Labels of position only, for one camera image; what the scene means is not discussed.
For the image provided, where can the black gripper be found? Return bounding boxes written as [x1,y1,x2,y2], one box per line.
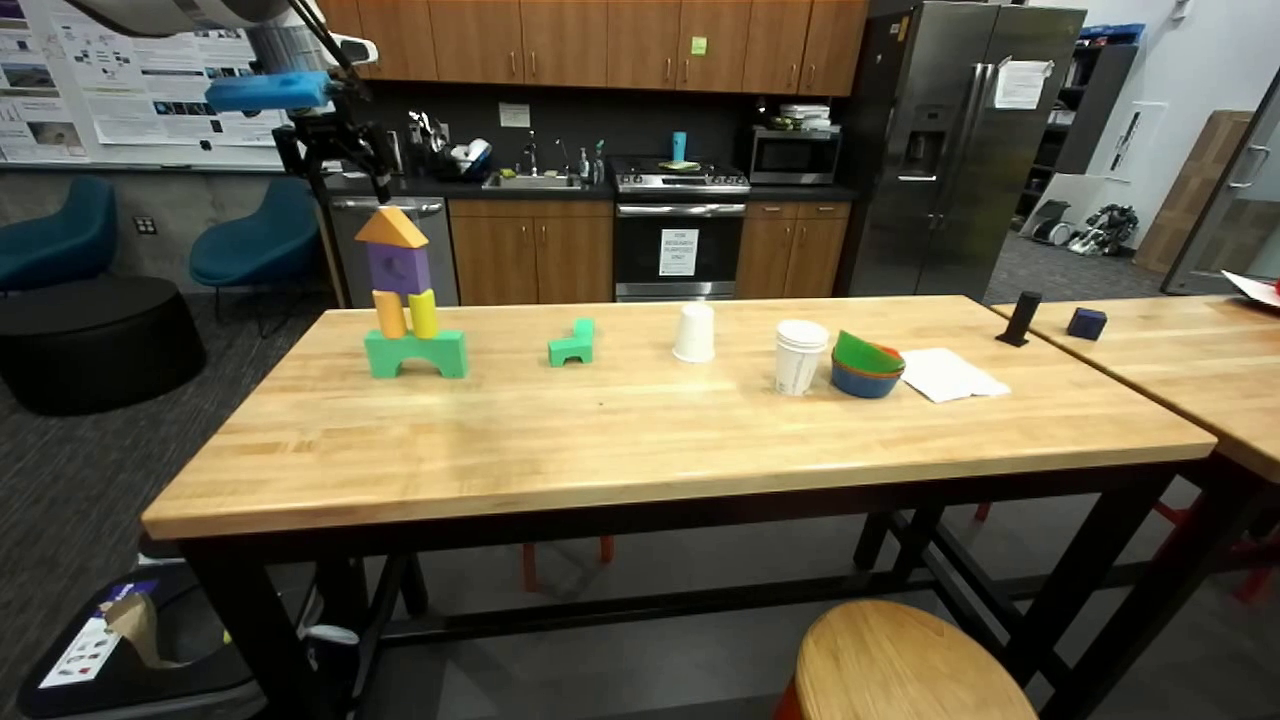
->
[271,109,404,203]

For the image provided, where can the orange triangle block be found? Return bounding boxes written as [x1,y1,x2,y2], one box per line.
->
[354,201,434,251]

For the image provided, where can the purple square block with hole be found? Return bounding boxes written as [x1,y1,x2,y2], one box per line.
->
[370,244,437,297]

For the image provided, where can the orange cylinder block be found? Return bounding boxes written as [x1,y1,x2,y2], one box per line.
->
[370,286,409,339]

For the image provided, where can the large green arch block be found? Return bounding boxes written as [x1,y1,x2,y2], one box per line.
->
[359,326,472,386]

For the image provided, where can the small green arch block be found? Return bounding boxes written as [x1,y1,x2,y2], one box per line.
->
[544,317,599,371]

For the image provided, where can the black white equipment pile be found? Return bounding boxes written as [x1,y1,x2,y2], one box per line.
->
[1024,197,1144,261]

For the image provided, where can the dish rack with dishes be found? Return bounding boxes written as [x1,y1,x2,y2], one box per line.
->
[396,109,501,187]

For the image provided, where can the blue lounge chair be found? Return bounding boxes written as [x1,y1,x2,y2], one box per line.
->
[188,178,325,291]
[0,178,120,297]

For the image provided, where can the steel kitchen sink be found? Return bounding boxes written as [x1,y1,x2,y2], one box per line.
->
[481,168,588,197]

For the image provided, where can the wide brown base cabinet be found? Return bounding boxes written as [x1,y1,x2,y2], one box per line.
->
[450,197,615,309]

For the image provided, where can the white poster board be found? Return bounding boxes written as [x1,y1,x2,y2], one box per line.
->
[0,0,343,174]

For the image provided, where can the white paper on oven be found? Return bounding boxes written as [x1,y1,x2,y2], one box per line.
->
[656,223,706,280]

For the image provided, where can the black round ottoman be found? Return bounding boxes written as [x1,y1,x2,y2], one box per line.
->
[0,271,214,417]

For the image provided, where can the stainless steel stove oven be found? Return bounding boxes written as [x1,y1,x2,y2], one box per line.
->
[612,159,753,304]

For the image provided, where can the long wooden table black legs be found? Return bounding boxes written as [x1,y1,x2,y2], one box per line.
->
[135,291,1219,720]

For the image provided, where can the white jug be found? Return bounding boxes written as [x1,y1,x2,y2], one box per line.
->
[667,297,722,368]

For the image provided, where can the narrow brown base cabinet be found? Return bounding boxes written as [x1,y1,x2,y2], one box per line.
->
[733,197,858,300]

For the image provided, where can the black microwave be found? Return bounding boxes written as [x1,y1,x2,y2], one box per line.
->
[745,120,844,187]

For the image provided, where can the red metal stool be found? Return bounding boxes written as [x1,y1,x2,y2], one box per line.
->
[517,534,620,599]

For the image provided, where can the white dish stack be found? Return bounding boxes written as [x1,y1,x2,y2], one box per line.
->
[778,102,836,131]

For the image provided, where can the white cup stack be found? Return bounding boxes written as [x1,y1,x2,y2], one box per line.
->
[772,317,831,402]

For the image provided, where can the colourful bowl stack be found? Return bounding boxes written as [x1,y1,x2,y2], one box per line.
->
[828,328,910,406]

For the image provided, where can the black bin with label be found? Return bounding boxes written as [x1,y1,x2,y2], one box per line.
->
[15,558,258,720]

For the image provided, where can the stainless steel refrigerator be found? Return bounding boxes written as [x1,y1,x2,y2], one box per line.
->
[836,0,1087,300]

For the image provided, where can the white paper sheet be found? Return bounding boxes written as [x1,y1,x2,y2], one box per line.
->
[899,346,1013,408]

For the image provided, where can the white paper on refrigerator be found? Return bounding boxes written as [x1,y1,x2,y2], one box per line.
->
[993,57,1057,111]

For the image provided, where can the dark blue small box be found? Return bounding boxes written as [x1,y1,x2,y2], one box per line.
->
[1065,304,1114,346]

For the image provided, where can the dark storage cabinet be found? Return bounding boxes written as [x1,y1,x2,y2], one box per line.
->
[1057,22,1147,178]

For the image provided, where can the brown wooden board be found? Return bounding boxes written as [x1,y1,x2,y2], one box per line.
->
[1133,109,1256,286]

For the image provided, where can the wooden side table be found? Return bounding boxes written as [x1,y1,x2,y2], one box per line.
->
[993,291,1280,720]

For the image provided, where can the glass door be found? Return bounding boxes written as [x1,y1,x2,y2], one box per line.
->
[1162,72,1280,297]

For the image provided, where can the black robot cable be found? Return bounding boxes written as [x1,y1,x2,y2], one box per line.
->
[284,0,396,137]

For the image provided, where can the long brown wall cabinet row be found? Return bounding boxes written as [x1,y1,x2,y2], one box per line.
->
[316,0,872,102]

